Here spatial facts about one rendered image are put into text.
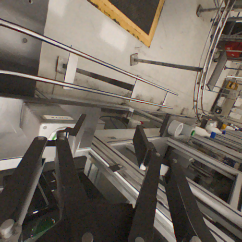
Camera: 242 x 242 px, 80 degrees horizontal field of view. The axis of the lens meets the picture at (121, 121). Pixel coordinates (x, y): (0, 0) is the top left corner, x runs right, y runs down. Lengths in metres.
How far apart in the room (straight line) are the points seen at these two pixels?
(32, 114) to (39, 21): 0.37
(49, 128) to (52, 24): 1.13
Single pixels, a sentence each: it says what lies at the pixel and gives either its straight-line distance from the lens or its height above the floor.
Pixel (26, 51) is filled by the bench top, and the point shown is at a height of 0.68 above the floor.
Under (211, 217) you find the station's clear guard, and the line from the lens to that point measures 0.50.
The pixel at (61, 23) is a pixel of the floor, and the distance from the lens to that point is 1.36.
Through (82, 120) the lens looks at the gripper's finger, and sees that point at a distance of 0.20.
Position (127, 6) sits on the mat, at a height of 0.01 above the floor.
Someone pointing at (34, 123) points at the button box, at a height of 1.00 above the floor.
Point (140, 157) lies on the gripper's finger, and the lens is 0.19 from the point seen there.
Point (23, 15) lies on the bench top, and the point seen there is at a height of 0.68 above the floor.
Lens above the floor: 1.25
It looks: 39 degrees down
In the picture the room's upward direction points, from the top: 119 degrees clockwise
